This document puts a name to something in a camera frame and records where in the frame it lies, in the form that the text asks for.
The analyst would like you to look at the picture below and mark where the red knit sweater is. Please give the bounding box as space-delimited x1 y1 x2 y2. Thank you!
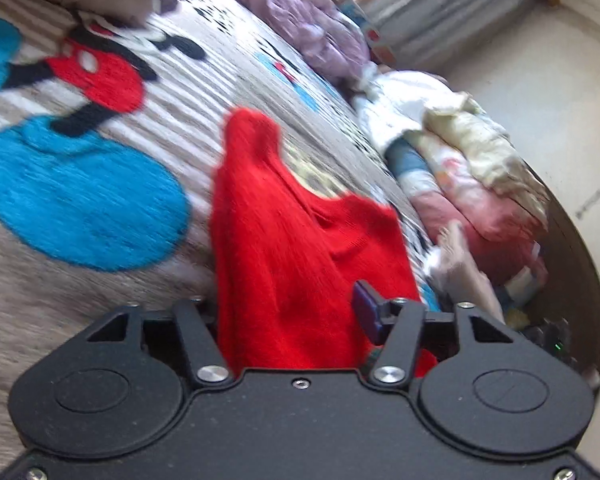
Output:
210 108 419 374

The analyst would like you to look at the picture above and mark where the folded beige sweater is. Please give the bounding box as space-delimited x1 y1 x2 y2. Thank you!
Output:
429 220 504 322

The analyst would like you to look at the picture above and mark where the pile of folded quilts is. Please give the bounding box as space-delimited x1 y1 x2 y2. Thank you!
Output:
352 70 550 309

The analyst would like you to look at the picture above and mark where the dark wooden bed headboard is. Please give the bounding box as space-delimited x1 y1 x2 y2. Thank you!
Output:
524 164 600 380

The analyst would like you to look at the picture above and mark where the colourful alphabet headboard panel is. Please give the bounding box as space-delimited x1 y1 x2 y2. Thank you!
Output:
332 0 396 65

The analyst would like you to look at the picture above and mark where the purple crumpled duvet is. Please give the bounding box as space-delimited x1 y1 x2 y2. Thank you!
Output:
236 0 372 84

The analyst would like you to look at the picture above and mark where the grey curtain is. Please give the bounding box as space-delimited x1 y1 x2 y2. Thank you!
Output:
360 0 538 72

